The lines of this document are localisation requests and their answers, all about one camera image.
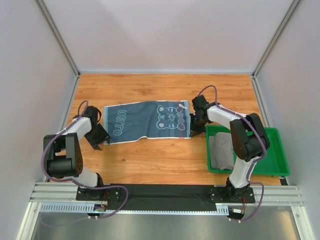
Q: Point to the green plastic tray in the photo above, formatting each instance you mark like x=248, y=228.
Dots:
x=274, y=164

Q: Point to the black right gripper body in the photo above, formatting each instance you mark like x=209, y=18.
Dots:
x=196, y=124

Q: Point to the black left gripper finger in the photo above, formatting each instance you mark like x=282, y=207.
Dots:
x=93, y=141
x=102, y=135

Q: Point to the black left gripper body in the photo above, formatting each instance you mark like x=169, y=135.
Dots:
x=97, y=135

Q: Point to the aluminium frame post left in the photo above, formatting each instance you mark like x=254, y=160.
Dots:
x=57, y=35

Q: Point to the aluminium frame post right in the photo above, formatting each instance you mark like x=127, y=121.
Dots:
x=276, y=36

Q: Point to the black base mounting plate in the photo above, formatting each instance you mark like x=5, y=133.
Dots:
x=165, y=197

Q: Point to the blue patterned towel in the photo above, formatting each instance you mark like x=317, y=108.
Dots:
x=159, y=119

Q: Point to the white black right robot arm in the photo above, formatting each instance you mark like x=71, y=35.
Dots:
x=249, y=140

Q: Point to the grey terry towel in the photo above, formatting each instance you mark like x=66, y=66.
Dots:
x=221, y=151

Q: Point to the aluminium front rail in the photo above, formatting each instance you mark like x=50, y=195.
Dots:
x=61, y=197

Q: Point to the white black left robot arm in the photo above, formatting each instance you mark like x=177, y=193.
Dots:
x=62, y=159

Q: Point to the aluminium frame post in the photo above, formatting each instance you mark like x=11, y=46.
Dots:
x=57, y=35
x=276, y=36

